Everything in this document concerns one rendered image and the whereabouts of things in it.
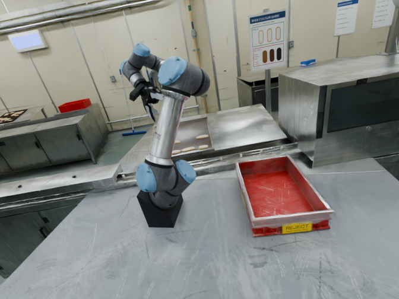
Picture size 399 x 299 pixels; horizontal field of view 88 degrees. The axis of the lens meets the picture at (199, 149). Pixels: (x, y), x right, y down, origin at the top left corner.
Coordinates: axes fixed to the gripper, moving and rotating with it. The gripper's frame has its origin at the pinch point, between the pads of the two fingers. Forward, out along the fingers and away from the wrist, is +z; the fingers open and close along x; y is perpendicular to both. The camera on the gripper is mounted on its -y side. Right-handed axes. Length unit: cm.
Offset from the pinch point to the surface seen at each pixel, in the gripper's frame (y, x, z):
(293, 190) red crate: 38, -4, 71
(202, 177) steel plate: 26, 33, 33
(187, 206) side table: 1, 30, 43
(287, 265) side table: -2, -7, 84
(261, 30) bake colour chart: 126, -30, -37
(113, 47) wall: 184, 185, -329
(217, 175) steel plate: 31, 28, 39
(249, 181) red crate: 35, 13, 53
